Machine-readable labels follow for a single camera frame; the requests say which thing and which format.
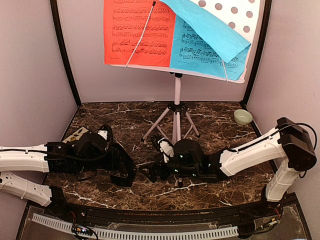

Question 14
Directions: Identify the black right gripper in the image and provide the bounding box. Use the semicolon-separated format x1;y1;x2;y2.
138;152;200;183

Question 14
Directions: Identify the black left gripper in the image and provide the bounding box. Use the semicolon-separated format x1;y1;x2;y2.
75;149;126;174

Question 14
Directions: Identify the black metronome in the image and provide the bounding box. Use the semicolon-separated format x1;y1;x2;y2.
109;143;137;187

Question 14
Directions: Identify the white folding tripod stand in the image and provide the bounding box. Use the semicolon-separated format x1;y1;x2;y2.
140;72;201;188

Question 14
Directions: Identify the blue sheet music page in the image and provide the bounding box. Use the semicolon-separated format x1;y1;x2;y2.
164;0;251;81

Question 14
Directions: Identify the red sheet music page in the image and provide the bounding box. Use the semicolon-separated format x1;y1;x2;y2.
103;0;176;68

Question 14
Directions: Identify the white perforated music stand desk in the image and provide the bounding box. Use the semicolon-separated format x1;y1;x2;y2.
103;0;260;83

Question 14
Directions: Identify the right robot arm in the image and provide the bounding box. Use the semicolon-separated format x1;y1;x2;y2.
138;117;317;217

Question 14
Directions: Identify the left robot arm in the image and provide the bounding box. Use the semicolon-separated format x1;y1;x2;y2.
0;124;135;218

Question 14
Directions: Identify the floral square ceramic tile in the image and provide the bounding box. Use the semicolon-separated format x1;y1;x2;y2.
62;126;89;143

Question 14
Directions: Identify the pale green ceramic bowl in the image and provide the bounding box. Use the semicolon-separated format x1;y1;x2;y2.
233;109;253;126

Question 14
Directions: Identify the grey slotted cable duct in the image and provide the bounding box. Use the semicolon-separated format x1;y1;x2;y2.
31;213;239;240

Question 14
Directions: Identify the black left frame post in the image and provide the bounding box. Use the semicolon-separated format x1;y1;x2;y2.
49;0;82;108

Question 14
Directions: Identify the black frame post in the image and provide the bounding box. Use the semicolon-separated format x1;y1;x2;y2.
49;0;82;108
240;0;272;110

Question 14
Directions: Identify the black right frame post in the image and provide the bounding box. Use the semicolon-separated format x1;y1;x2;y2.
240;0;272;110

